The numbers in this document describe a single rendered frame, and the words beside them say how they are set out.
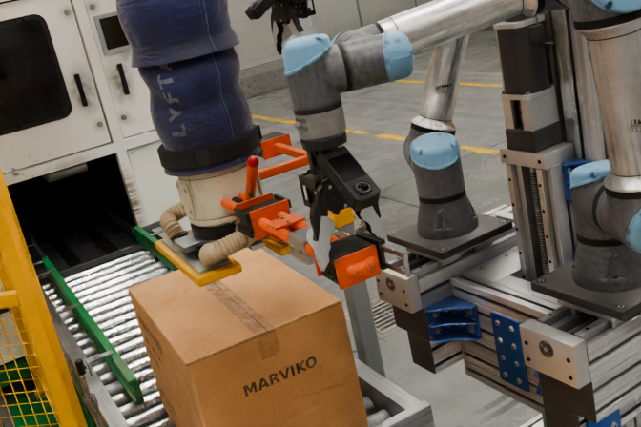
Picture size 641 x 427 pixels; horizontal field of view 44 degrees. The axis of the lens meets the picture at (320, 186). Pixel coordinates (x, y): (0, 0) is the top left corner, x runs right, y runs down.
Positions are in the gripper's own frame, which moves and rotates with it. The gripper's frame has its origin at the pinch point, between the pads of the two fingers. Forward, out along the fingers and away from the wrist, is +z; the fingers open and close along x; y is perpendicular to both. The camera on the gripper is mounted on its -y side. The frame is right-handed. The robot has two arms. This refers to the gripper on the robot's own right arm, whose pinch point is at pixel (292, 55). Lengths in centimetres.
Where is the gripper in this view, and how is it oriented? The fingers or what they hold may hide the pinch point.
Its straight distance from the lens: 197.3
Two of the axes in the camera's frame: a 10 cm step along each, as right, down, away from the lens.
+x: -5.1, -1.4, 8.5
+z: 2.0, 9.4, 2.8
